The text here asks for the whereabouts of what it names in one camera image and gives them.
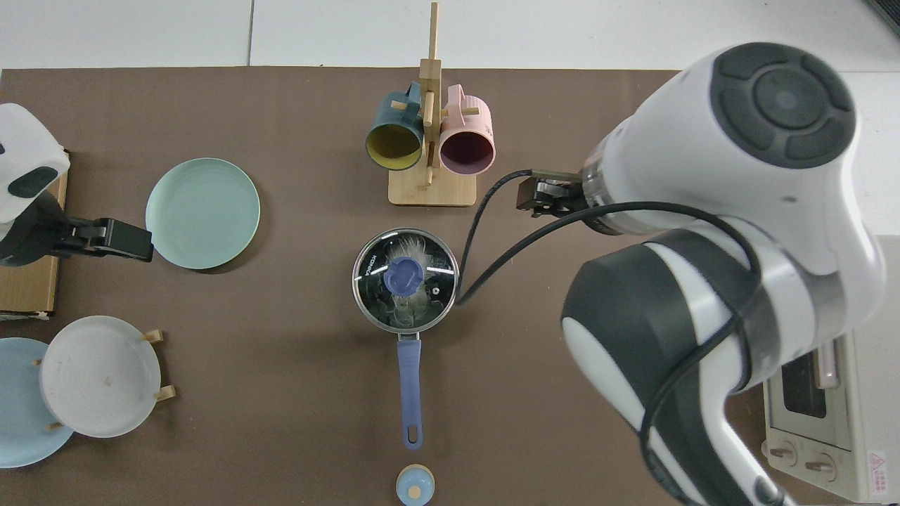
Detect glass lid with blue knob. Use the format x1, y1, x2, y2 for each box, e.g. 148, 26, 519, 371
352, 228, 460, 335

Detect white vermicelli bundle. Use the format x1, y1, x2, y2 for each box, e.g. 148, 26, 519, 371
383, 235, 437, 324

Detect green plate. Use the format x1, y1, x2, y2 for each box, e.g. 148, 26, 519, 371
145, 157, 261, 271

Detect white plate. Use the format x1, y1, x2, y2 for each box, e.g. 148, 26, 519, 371
39, 316, 162, 439

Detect wooden plate rack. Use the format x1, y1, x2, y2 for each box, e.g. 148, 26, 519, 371
34, 329, 176, 431

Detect light blue plate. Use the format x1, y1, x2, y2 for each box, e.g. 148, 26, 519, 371
0, 337, 75, 469

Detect pink cup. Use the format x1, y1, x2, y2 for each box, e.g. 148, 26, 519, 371
439, 84, 496, 176

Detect wooden cup stand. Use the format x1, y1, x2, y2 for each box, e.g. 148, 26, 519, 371
388, 1, 478, 207

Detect dark teal cup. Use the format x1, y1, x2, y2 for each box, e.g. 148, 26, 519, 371
364, 82, 426, 171

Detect brown table cloth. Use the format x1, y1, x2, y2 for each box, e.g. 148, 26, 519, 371
0, 67, 848, 506

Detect small blue round thing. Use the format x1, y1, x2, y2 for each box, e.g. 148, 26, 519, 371
396, 465, 435, 506

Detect black flat object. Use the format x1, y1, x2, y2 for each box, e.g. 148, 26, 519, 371
866, 0, 900, 37

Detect pale toaster oven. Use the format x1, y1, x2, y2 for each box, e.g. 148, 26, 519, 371
761, 235, 900, 504

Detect black pot with blue handle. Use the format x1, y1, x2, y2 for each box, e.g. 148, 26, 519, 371
352, 227, 461, 450

